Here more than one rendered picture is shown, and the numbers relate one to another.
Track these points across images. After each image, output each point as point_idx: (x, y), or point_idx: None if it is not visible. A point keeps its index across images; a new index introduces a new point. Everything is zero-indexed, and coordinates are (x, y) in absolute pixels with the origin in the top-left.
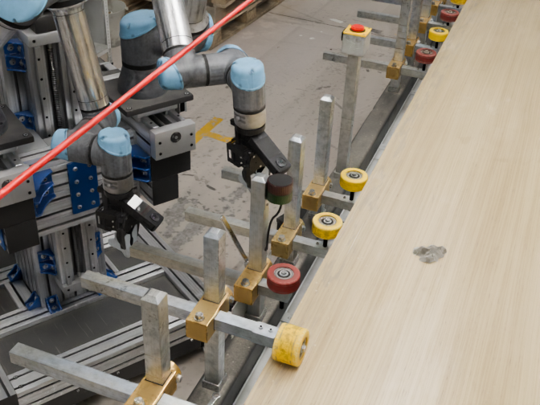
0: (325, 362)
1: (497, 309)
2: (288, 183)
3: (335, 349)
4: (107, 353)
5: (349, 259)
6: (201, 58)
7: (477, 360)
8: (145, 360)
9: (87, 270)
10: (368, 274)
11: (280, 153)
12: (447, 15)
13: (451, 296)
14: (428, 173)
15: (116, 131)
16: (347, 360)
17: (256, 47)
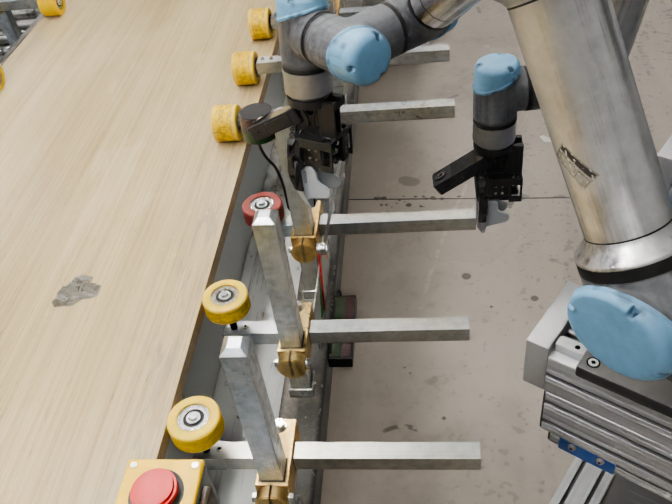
0: (198, 145)
1: (11, 244)
2: (243, 109)
3: (190, 156)
4: (574, 462)
5: (186, 250)
6: (387, 0)
7: (51, 188)
8: None
9: (453, 105)
10: (160, 238)
11: (262, 121)
12: None
13: (61, 243)
14: (40, 489)
15: (495, 63)
16: (178, 152)
17: None
